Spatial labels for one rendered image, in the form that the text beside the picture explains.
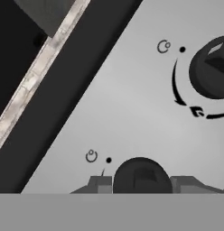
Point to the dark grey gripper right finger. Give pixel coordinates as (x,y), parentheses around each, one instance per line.
(184,185)

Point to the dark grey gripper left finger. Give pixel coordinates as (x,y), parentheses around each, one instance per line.
(100,185)

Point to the grey cupboard front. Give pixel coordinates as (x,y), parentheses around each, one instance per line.
(46,13)

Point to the grey and black hob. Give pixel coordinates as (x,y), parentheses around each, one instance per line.
(132,105)

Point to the black round hob knob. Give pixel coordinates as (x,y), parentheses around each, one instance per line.
(211,70)
(142,177)

